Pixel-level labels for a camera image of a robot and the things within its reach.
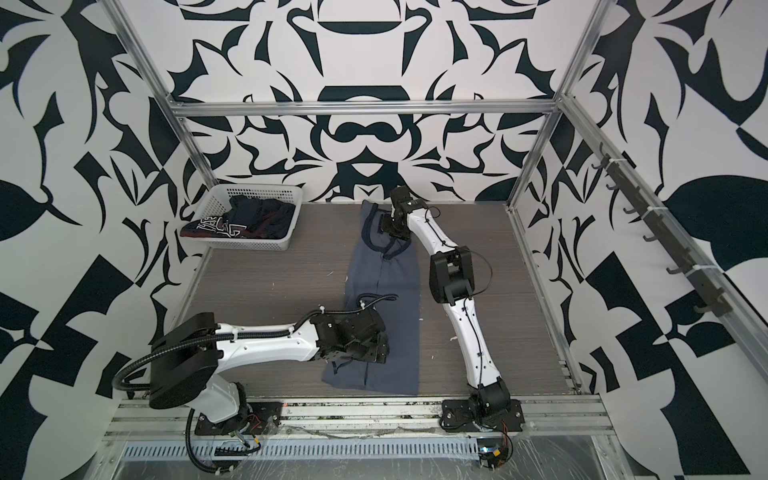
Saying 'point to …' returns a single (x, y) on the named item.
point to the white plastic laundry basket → (216, 201)
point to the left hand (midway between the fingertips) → (384, 347)
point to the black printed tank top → (247, 217)
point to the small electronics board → (493, 453)
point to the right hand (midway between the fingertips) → (386, 226)
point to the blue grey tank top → (382, 272)
